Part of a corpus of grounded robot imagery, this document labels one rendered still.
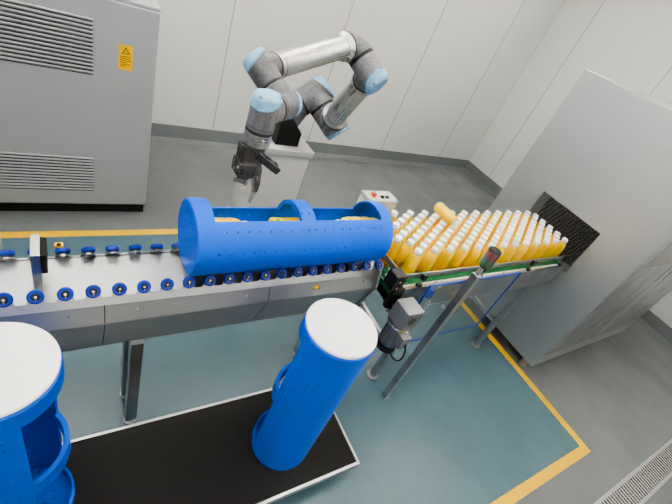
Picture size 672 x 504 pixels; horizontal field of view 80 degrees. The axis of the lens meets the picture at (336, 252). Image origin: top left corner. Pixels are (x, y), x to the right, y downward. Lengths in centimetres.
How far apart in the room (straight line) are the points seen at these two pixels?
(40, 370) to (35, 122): 202
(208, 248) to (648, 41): 550
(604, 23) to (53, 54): 568
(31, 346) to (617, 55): 607
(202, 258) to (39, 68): 177
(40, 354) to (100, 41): 196
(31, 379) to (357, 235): 117
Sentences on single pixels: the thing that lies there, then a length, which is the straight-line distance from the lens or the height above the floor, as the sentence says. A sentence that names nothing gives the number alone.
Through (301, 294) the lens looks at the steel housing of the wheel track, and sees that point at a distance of 180.
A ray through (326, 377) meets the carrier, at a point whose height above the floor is 91.
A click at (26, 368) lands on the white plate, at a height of 104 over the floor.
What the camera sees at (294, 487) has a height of 15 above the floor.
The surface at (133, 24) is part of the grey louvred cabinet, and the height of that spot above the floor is 134.
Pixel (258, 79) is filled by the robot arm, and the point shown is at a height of 166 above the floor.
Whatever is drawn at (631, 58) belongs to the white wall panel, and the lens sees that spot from 613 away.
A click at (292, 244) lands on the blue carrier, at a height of 115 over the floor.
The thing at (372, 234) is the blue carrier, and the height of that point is 117.
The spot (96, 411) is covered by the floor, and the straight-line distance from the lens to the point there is 237.
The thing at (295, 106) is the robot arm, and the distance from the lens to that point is 141.
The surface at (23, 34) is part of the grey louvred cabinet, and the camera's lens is 285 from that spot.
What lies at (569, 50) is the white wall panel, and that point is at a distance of 650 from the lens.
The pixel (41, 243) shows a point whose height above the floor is 108.
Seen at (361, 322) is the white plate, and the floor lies 104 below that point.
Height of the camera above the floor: 207
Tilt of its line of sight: 35 degrees down
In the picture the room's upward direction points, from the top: 24 degrees clockwise
